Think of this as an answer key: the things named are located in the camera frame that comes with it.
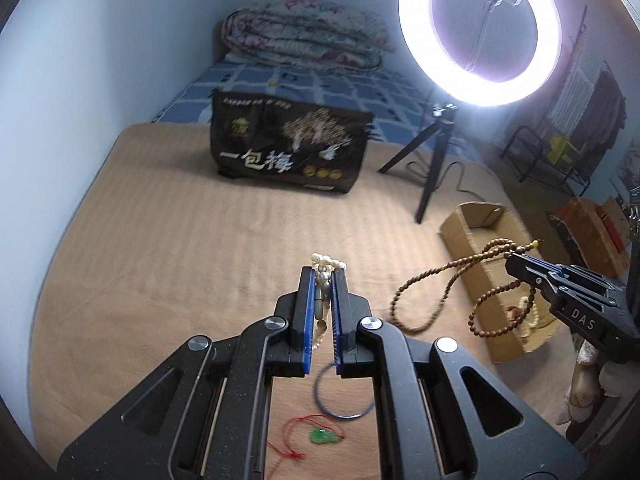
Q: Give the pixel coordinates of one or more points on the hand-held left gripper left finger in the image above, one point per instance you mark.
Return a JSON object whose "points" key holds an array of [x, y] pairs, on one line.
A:
{"points": [[305, 320]]}

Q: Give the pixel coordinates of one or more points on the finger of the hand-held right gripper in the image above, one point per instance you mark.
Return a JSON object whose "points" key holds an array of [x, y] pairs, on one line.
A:
{"points": [[537, 282], [530, 261]]}

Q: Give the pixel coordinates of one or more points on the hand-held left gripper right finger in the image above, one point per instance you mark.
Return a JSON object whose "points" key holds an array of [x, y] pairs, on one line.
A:
{"points": [[342, 321]]}

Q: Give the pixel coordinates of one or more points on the cardboard box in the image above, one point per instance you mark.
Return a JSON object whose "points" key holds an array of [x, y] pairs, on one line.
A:
{"points": [[465, 232]]}

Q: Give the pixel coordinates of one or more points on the red and brown box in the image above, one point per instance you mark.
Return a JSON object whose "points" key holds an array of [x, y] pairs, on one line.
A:
{"points": [[590, 230]]}

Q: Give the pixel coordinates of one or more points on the thin blue bangle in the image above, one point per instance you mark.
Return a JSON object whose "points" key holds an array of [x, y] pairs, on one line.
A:
{"points": [[320, 402]]}

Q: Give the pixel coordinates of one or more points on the black metal chair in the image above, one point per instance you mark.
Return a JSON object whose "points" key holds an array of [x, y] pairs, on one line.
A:
{"points": [[522, 152]]}

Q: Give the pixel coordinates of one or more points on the yellow box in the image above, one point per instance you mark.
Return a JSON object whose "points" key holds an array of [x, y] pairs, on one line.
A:
{"points": [[560, 149]]}

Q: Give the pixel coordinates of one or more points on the black tripod stand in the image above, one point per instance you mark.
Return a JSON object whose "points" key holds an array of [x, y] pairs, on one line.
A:
{"points": [[434, 160]]}

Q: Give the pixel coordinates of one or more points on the tan striped mat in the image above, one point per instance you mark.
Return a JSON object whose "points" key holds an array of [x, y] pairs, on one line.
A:
{"points": [[165, 240]]}

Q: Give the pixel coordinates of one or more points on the hanging clothes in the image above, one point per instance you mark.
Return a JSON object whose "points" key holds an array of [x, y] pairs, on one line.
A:
{"points": [[597, 105]]}

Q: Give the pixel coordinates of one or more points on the black printed snack bag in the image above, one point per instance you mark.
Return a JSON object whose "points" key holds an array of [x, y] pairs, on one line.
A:
{"points": [[280, 140]]}

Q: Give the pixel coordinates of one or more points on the blue checked bed sheet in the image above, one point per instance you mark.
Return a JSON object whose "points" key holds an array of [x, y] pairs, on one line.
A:
{"points": [[250, 77]]}

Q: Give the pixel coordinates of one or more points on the folded floral quilt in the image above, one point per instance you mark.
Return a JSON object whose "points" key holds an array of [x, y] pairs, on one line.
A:
{"points": [[300, 42]]}

